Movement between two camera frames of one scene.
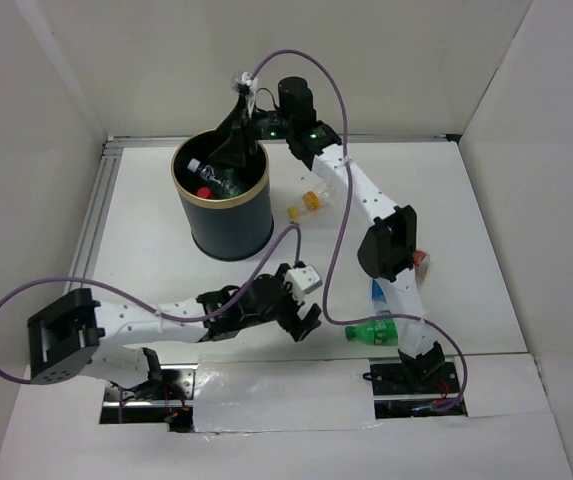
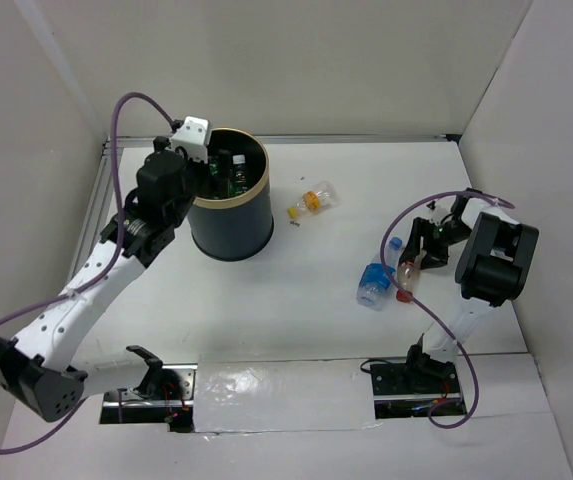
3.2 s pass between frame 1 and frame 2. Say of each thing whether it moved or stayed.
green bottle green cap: moved
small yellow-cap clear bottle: stayed
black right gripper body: moved
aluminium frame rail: stayed
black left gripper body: moved
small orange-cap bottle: moved
